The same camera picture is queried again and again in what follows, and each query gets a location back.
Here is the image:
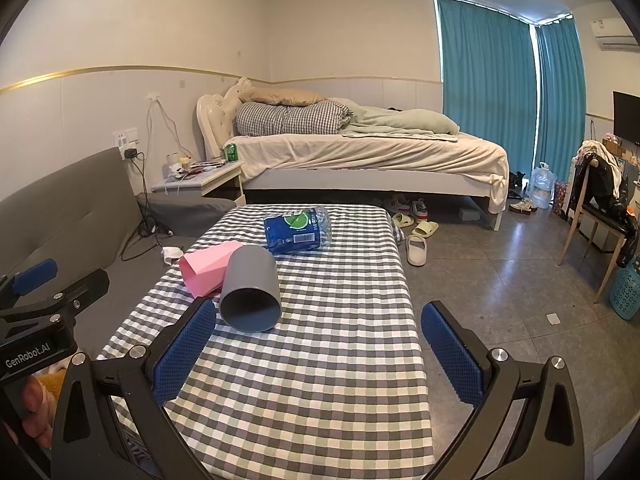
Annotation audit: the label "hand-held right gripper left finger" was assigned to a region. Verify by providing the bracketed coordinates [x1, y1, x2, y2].
[50, 298, 217, 480]

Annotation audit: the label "white bed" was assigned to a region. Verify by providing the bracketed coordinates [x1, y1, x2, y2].
[195, 77, 510, 232]

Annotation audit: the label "wooden leg chair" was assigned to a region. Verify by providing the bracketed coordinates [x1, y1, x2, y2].
[558, 152, 632, 304]

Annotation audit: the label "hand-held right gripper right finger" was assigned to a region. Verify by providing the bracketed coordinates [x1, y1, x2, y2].
[420, 300, 587, 480]

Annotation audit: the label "narrow teal curtain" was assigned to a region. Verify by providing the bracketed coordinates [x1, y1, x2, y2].
[533, 12, 587, 177]

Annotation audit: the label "white cable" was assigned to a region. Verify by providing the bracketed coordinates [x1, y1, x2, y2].
[146, 91, 195, 162]

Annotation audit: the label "black screen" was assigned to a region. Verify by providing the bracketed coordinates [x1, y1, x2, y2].
[612, 90, 640, 145]

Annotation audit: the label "checkered quilt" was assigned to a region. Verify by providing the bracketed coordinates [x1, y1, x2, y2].
[235, 99, 357, 137]

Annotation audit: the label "white garment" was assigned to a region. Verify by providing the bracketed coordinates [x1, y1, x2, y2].
[578, 140, 624, 197]

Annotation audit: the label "white nightstand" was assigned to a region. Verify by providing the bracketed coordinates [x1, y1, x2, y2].
[151, 161, 246, 206]

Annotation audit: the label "blue laundry basket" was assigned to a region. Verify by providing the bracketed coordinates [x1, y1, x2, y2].
[608, 255, 640, 321]

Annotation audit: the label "pink cup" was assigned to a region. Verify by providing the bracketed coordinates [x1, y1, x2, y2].
[178, 241, 245, 298]

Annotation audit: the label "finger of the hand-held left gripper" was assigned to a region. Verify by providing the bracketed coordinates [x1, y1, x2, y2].
[0, 258, 59, 311]
[0, 268, 111, 328]

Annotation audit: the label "grey checkered tablecloth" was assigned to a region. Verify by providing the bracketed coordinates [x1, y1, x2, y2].
[94, 203, 435, 480]

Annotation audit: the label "person's left hand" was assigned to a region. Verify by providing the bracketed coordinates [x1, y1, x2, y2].
[2, 366, 68, 450]

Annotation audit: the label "blue label plastic bottle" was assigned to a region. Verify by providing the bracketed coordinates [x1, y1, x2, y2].
[263, 205, 334, 254]

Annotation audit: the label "black charger cable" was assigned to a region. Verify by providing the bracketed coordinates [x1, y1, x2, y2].
[119, 147, 175, 262]

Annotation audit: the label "white air conditioner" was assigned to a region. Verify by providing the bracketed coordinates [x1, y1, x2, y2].
[584, 14, 640, 51]

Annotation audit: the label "black jacket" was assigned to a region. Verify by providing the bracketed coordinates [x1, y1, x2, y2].
[569, 144, 640, 269]

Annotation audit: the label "wide teal curtain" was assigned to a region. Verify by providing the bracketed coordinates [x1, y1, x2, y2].
[433, 0, 539, 162]

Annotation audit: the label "red packets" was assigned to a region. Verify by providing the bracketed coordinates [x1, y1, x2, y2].
[186, 159, 227, 175]

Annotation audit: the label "grey sofa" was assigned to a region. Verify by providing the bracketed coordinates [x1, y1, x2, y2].
[0, 146, 237, 361]

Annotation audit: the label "white slipper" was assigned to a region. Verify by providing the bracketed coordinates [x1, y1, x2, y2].
[405, 233, 429, 267]

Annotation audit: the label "light green blanket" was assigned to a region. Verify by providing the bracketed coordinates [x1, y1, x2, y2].
[341, 104, 461, 139]

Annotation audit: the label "beige pillow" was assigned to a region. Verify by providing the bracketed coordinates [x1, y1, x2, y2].
[248, 88, 327, 107]

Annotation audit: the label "grey sneakers pair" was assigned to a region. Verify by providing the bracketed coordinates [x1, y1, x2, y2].
[382, 194, 431, 219]

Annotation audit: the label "clear water jug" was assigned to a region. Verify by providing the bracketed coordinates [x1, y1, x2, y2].
[528, 161, 557, 211]

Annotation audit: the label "grey cup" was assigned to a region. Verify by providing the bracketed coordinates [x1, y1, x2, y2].
[218, 246, 283, 334]

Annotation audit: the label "beige bed sheet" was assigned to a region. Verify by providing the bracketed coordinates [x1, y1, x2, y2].
[222, 131, 510, 214]

